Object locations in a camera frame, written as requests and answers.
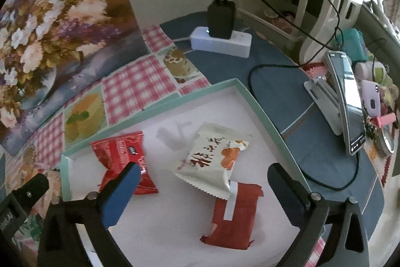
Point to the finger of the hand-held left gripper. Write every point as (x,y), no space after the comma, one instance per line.
(31,190)

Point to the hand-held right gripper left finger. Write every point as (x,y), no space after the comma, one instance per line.
(122,195)

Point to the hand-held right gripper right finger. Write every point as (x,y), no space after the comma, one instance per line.
(287,196)

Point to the teal-edged white tray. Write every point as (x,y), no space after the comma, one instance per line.
(175,223)

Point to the dark red snack packet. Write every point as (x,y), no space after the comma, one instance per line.
(243,223)

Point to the white snack packet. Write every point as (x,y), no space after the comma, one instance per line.
(203,160)

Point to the white phone stand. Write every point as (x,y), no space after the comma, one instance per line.
(325,104)

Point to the blue cloth mat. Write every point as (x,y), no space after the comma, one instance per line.
(281,91)

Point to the round tin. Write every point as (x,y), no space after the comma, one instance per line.
(386,142)

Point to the smartphone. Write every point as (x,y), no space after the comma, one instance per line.
(350,98)

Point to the pink clip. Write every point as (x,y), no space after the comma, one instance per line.
(386,120)

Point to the purple power bank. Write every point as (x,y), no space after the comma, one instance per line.
(372,98)

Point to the white jar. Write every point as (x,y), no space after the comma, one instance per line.
(364,70)

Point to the pale green cup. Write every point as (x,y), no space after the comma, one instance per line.
(380,73)

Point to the white power strip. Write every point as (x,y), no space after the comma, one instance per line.
(231,45)

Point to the teal case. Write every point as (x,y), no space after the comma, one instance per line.
(351,41)

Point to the white lattice rack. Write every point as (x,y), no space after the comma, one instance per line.
(328,20)

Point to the black charger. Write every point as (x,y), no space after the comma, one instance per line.
(220,20)

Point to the floral wall poster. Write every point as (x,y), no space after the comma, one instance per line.
(62,20)

